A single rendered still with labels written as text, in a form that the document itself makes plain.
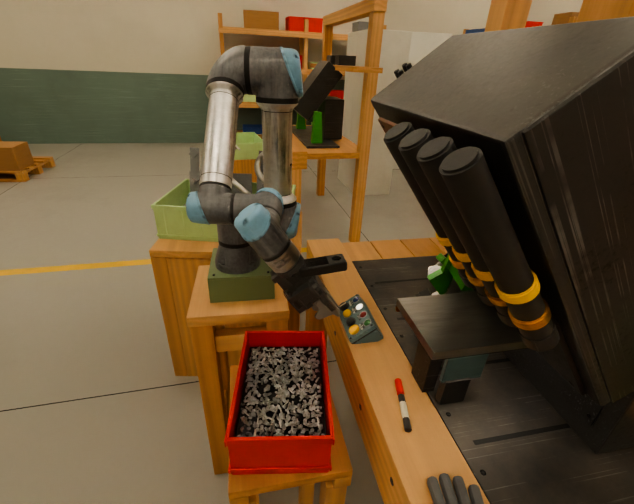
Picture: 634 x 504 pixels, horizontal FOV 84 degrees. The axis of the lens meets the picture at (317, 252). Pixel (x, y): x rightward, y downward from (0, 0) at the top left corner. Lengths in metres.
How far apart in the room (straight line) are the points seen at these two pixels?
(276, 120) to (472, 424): 0.87
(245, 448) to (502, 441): 0.52
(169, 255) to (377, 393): 1.16
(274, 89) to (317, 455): 0.86
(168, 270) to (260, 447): 1.13
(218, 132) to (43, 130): 7.67
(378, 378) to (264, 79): 0.80
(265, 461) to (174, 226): 1.21
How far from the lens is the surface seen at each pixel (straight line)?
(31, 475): 2.10
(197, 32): 7.77
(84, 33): 8.07
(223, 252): 1.17
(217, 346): 1.27
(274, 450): 0.81
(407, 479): 0.78
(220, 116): 0.95
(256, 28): 7.28
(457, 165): 0.34
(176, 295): 1.83
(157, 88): 7.86
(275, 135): 1.03
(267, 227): 0.73
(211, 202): 0.84
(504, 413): 0.94
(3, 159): 6.15
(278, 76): 1.00
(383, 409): 0.85
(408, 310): 0.74
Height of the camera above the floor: 1.56
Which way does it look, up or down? 28 degrees down
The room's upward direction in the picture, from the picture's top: 3 degrees clockwise
